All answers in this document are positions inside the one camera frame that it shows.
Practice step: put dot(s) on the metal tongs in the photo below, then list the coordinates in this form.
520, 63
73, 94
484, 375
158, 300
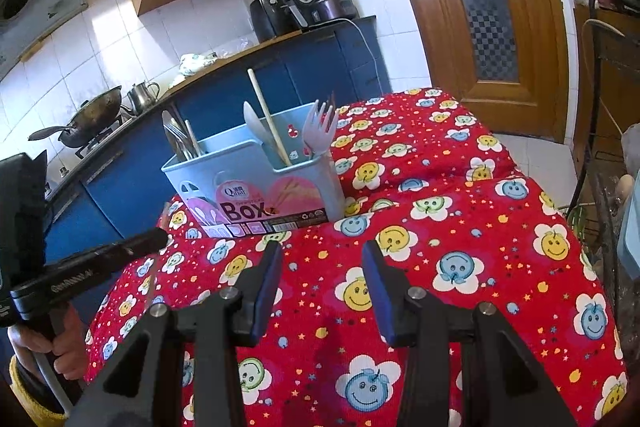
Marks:
175, 134

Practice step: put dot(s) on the pale plastic fork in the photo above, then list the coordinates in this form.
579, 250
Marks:
317, 132

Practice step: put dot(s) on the crumpled white cloth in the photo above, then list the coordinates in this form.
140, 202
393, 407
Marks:
192, 63

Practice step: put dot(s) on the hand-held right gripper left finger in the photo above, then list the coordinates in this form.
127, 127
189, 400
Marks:
267, 292

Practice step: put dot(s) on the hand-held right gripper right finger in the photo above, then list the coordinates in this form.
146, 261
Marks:
380, 292

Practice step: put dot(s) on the person's left forearm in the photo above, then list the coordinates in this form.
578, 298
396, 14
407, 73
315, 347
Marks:
30, 394

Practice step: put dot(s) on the metal kettle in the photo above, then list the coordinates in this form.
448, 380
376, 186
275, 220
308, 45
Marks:
140, 97

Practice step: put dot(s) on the black air fryer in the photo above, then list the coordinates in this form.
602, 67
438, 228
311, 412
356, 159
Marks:
267, 17

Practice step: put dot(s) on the blue kitchen counter cabinet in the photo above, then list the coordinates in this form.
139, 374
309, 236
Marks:
125, 182

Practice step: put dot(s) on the beige plastic spoon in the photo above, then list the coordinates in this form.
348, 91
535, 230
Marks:
254, 122

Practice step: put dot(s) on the dark wok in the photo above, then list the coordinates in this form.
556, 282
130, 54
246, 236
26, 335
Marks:
95, 112

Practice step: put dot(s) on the light blue utensil box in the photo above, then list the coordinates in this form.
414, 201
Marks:
300, 197

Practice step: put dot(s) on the person's left hand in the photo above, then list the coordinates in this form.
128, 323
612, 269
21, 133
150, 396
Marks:
67, 347

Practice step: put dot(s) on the gas stove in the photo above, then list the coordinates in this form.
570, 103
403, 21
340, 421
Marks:
100, 142

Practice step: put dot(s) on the wooden door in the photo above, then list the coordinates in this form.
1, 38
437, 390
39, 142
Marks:
525, 82

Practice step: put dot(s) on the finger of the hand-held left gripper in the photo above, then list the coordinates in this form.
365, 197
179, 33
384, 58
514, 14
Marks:
135, 244

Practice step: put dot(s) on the wooden chopstick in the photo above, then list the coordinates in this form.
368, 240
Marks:
267, 117
194, 138

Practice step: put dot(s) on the red smiley flower tablecloth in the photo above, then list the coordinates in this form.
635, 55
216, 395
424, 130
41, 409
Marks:
450, 187

